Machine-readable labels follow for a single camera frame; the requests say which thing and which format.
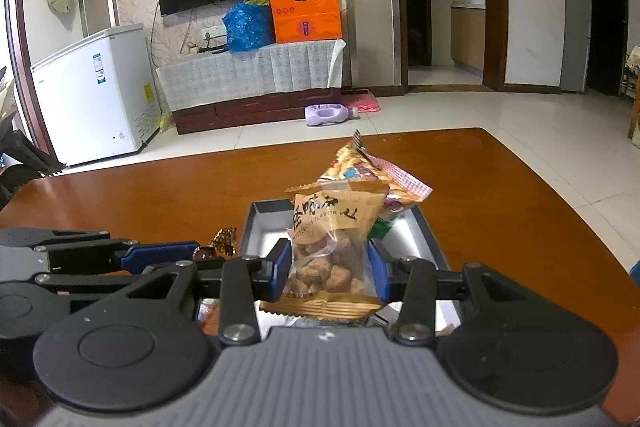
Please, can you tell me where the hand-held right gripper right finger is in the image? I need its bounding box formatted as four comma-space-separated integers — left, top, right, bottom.
367, 239, 533, 349

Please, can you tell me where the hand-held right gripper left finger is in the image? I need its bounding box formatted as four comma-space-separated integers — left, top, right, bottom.
125, 238, 293, 349

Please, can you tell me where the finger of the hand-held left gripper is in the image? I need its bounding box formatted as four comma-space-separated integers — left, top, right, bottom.
35, 257, 226, 298
0, 228, 201, 275

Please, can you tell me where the grey cardboard box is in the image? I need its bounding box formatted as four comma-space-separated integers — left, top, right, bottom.
235, 199, 451, 338

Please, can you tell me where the gold candy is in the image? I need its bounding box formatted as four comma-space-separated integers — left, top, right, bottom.
192, 227, 238, 263

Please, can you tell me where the brown peanut packet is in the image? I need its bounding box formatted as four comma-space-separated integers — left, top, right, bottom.
257, 179, 391, 320

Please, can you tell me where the green red cracker packet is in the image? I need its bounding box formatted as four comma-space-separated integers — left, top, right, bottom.
319, 129, 434, 243

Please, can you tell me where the white black scooter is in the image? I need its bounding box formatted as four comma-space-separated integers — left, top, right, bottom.
0, 67, 68, 208

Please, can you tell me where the purple detergent bottle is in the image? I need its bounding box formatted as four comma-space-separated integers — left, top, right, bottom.
305, 103, 360, 128

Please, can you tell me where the white chest freezer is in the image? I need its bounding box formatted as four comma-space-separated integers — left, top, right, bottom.
30, 23, 163, 168

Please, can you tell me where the pink cloth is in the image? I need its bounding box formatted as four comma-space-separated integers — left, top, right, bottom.
345, 92, 382, 114

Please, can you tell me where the blue plastic bag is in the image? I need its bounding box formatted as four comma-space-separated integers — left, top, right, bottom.
221, 0, 277, 54

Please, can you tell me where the wooden kitchen cabinet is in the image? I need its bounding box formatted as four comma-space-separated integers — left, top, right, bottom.
449, 3, 487, 70

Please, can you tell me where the orange gift box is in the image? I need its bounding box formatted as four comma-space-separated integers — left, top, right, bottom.
266, 0, 345, 45

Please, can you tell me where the wooden chair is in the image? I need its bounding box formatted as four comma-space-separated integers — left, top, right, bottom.
620, 47, 640, 140

